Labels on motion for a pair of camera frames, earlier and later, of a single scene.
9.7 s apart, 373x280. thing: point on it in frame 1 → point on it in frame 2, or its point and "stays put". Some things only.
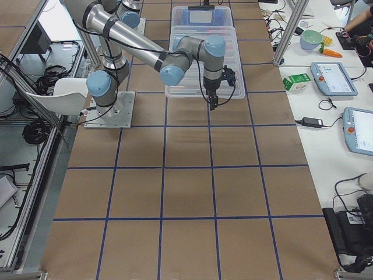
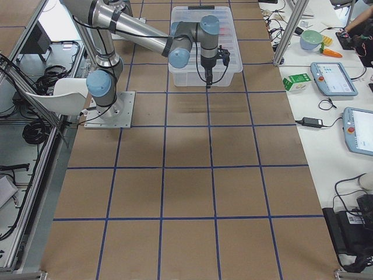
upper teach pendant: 333,79 stays put
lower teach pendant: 358,130 stays put
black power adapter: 312,122 stays put
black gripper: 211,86 → 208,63
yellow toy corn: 327,41 stays put
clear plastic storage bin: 192,87 → 227,38
